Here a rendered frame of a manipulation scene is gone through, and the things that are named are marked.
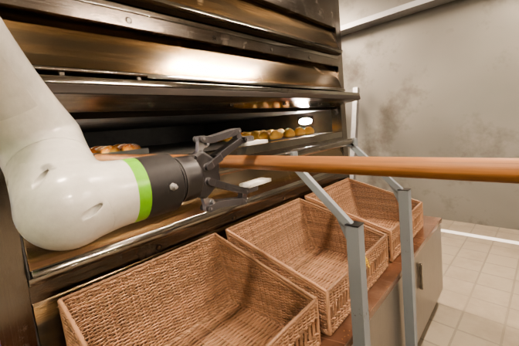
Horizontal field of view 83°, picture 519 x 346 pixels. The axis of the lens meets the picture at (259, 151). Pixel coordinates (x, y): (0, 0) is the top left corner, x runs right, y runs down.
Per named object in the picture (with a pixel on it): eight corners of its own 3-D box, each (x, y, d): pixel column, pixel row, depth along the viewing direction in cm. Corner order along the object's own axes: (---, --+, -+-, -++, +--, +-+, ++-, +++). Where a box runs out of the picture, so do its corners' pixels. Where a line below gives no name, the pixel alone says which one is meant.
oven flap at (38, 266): (30, 279, 76) (13, 207, 79) (345, 167, 206) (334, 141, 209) (32, 278, 73) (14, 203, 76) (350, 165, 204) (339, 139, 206)
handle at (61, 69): (13, 86, 66) (12, 88, 67) (150, 90, 90) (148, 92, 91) (8, 61, 66) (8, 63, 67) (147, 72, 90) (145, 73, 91)
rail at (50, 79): (7, 80, 62) (5, 83, 64) (360, 95, 193) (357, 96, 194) (5, 71, 63) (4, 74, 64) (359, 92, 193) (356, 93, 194)
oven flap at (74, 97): (8, 92, 62) (-1, 114, 76) (361, 99, 193) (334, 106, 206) (7, 80, 62) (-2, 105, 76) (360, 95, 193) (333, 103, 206)
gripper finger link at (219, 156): (195, 171, 53) (192, 165, 52) (234, 141, 60) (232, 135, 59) (209, 173, 50) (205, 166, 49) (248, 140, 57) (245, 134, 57)
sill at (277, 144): (10, 195, 78) (8, 181, 78) (334, 137, 209) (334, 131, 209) (13, 198, 74) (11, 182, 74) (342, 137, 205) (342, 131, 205)
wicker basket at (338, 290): (228, 291, 124) (222, 228, 122) (302, 244, 166) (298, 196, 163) (331, 340, 92) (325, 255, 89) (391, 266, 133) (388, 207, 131)
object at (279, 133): (212, 142, 215) (212, 134, 215) (256, 137, 250) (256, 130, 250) (276, 139, 174) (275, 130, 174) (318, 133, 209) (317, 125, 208)
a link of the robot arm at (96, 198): (25, 286, 32) (25, 219, 27) (0, 206, 38) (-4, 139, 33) (145, 241, 43) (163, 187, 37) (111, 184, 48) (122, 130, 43)
